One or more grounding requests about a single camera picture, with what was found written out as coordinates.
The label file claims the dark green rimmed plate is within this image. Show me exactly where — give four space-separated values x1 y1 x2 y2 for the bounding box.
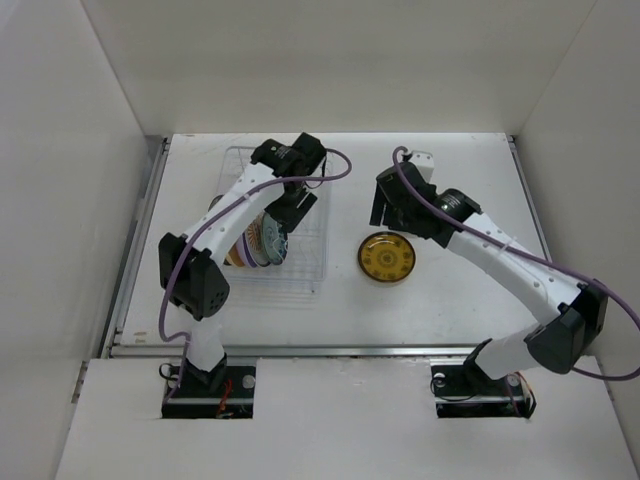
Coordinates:
261 213 288 265

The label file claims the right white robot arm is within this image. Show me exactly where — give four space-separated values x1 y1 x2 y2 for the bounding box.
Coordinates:
370 148 608 394

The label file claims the aluminium table front rail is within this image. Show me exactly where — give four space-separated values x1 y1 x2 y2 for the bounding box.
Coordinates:
105 344 475 358

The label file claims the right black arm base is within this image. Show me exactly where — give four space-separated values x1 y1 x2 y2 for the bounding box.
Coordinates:
430 364 537 420

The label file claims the purple rimmed patterned plate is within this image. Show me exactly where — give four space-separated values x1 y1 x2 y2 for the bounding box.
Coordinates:
224 218 271 268

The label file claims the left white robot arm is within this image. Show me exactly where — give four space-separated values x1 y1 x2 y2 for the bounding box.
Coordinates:
158 133 327 397

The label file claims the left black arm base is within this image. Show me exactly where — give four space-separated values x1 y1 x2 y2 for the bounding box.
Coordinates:
159 355 257 420

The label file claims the white wire dish rack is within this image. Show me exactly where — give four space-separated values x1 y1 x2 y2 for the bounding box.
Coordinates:
214 145 335 296

